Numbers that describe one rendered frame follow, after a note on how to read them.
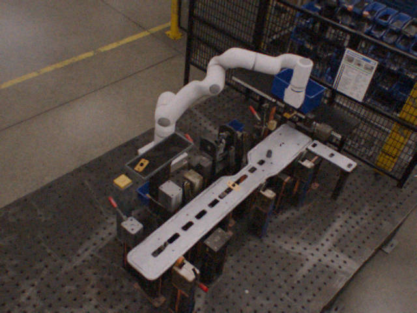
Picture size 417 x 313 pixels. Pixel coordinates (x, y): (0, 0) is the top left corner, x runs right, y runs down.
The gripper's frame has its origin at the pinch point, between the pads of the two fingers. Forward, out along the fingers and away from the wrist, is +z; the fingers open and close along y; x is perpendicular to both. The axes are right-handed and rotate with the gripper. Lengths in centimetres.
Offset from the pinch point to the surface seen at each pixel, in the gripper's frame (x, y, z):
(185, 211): -78, -7, 27
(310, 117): 27.0, 2.6, 19.4
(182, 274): -109, 18, 21
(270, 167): -20.1, 6.1, 27.1
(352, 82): 54, 11, 2
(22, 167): -71, -179, 128
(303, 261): -39, 48, 57
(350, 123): 47, 22, 24
